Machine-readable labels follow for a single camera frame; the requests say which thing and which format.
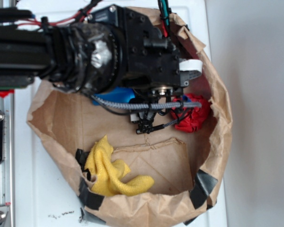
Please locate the brown paper bag tray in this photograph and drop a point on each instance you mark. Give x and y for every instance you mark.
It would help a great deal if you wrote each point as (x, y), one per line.
(187, 168)

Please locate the yellow knitted cloth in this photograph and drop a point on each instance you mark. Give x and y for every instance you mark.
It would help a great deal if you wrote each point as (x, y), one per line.
(109, 174)

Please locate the aluminium extrusion rail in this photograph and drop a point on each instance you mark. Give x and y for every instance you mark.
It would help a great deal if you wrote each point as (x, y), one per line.
(7, 210)

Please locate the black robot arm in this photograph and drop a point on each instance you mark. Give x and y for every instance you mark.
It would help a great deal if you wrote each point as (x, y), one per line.
(58, 53)

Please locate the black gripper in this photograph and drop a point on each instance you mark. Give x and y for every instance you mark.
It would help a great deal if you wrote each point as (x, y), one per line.
(130, 52)

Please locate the red crumpled plastic ball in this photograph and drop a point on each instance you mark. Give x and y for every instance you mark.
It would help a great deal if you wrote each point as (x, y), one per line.
(193, 119)

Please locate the blue plastic bottle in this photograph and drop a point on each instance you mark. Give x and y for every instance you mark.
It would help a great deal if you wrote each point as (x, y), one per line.
(119, 95)

